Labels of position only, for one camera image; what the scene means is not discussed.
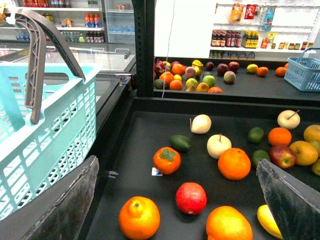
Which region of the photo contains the dark green avocado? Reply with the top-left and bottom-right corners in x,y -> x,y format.
169,134 -> 192,153

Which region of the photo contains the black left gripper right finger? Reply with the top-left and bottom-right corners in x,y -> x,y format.
256,159 -> 320,240

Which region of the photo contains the white pear with stem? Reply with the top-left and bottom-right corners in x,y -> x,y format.
277,110 -> 301,130

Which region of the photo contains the green lime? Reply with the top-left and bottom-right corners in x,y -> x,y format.
247,127 -> 265,144
250,149 -> 271,169

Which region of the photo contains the light teal shopping basket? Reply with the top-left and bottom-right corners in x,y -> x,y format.
0,62 -> 102,219

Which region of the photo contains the yellow lemon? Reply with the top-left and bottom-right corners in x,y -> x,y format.
246,64 -> 259,74
257,204 -> 284,240

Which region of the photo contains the green lime back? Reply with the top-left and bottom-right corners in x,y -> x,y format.
247,127 -> 265,144

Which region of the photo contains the far peach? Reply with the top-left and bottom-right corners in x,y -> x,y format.
223,71 -> 236,84

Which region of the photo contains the green lime front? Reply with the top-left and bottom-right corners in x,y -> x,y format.
250,149 -> 271,169

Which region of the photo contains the glass freezer chest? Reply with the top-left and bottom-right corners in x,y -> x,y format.
0,43 -> 135,128

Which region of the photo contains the small white label card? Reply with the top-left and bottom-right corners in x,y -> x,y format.
151,167 -> 163,176

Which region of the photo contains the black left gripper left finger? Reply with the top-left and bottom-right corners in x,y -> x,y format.
21,155 -> 100,240

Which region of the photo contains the small orange mandarin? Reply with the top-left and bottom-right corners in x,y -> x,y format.
268,127 -> 292,147

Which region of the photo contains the red apple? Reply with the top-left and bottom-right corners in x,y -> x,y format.
269,145 -> 297,170

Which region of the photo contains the round orange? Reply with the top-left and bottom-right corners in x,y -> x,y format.
217,147 -> 251,181

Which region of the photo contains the white pear back left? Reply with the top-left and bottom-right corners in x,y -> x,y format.
189,114 -> 212,135

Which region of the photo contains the large front orange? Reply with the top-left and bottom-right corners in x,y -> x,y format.
205,205 -> 254,240

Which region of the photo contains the blue basket far shelf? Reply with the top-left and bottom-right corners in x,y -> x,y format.
284,47 -> 320,92

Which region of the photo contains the yellow apple front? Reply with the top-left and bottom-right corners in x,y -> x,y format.
289,140 -> 318,167

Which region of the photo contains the persimmon with green leaf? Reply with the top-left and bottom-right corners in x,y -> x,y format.
153,146 -> 182,175

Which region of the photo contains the red pomegranate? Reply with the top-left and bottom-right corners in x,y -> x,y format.
175,182 -> 207,215

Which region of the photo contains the yellow apple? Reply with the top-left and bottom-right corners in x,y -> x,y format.
303,124 -> 320,142
289,140 -> 318,167

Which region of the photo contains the yellow apple back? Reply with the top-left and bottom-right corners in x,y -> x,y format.
303,124 -> 320,142

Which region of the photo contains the white pear front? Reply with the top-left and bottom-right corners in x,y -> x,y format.
206,133 -> 232,159

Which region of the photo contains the grey basket handle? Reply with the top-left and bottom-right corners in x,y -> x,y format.
10,8 -> 86,124

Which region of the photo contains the far green apple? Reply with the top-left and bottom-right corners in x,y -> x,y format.
202,75 -> 216,88

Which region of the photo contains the bumpy orange tangerine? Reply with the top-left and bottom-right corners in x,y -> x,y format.
118,196 -> 161,240

